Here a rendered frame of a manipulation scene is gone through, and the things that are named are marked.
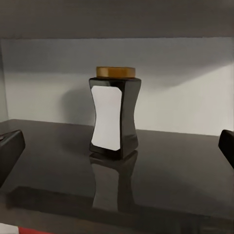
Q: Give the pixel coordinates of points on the bottle of coffee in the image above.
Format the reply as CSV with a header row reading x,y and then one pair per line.
x,y
115,91

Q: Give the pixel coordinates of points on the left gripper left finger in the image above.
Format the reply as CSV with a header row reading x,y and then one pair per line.
x,y
11,146

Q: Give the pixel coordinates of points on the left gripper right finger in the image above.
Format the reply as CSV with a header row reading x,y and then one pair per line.
x,y
226,145

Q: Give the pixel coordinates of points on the shelf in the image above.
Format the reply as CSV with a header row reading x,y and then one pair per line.
x,y
172,183
116,19

